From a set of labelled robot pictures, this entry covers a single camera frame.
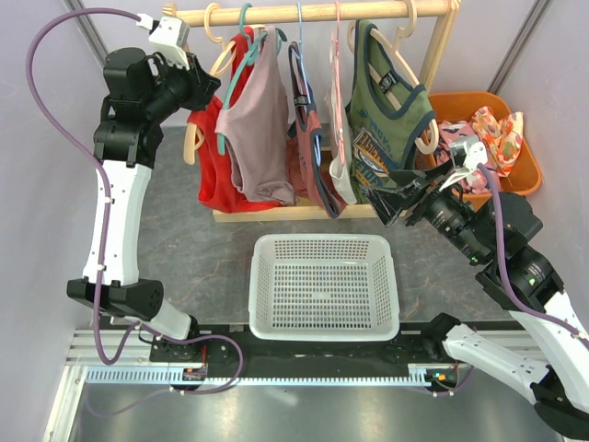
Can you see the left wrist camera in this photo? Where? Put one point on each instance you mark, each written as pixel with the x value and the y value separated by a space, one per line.
pixel 169 36

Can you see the pink wire hanger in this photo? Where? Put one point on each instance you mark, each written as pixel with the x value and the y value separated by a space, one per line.
pixel 337 84

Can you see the green printed tank top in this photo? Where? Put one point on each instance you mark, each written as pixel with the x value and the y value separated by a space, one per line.
pixel 386 114

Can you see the slotted cable duct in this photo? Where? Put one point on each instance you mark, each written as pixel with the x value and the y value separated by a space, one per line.
pixel 184 377

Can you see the white plastic basket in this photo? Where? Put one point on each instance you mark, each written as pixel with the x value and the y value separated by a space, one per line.
pixel 323 288

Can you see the rust red tank top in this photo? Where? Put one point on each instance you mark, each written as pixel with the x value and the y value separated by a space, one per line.
pixel 309 180

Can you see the pink patterned cloth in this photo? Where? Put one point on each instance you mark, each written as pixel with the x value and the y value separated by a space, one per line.
pixel 480 181

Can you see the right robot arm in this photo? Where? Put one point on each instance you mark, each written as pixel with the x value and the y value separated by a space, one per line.
pixel 517 277

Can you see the teal plastic hanger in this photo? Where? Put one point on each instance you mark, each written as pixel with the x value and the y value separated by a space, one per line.
pixel 249 58

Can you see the light blue hanger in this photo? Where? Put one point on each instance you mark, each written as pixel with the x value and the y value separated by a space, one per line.
pixel 300 22

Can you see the mauve pink tank top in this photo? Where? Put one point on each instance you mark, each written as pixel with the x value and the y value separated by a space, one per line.
pixel 255 128

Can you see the white tank top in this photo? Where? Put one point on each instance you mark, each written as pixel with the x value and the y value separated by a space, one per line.
pixel 340 174

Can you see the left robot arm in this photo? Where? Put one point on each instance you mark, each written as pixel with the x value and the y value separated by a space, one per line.
pixel 144 90

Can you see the wooden clothes rack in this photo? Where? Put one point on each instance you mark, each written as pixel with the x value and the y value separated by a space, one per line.
pixel 444 11

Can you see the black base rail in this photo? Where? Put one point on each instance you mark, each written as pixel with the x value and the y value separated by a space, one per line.
pixel 310 359

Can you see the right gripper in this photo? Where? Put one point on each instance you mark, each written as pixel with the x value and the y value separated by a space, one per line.
pixel 429 185

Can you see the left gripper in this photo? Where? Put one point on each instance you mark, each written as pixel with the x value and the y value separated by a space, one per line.
pixel 202 85

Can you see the orange floral cloth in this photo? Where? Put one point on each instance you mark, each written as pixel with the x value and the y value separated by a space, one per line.
pixel 503 138

